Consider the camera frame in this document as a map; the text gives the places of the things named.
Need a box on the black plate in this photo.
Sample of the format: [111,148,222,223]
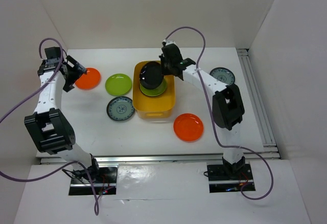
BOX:
[139,61,164,89]

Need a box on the green plate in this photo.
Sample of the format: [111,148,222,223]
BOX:
[139,79,168,97]
[105,73,132,96]

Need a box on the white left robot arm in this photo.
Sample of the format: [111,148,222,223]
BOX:
[24,47,101,183]

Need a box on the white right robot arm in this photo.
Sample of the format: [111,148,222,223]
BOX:
[159,40,245,179]

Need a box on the yellow plastic bin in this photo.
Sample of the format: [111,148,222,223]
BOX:
[132,61,175,119]

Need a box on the orange plate back left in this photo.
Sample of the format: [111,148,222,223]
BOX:
[75,68,101,90]

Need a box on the orange plate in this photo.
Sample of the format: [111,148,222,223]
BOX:
[173,113,204,142]
[75,68,101,90]

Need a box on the blue floral plate right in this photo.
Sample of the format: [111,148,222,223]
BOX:
[209,67,236,85]

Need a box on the blue floral plate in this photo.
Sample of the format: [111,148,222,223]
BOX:
[209,67,236,85]
[106,96,135,122]

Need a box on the blue floral plate left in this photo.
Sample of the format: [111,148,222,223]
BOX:
[106,96,135,122]

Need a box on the orange plate front right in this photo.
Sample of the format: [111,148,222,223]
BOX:
[173,113,204,142]

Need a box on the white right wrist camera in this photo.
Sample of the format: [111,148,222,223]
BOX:
[161,39,176,47]

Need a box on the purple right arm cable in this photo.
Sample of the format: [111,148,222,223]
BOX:
[165,26,274,199]

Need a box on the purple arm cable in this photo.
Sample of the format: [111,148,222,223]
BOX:
[0,38,118,216]
[165,26,274,199]

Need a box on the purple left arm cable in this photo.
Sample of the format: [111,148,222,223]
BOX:
[0,38,118,216]

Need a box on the aluminium rail front edge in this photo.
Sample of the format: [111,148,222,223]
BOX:
[38,153,236,164]

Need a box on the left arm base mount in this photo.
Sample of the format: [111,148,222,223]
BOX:
[63,165,118,196]

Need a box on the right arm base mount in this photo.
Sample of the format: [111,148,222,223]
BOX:
[202,159,255,193]

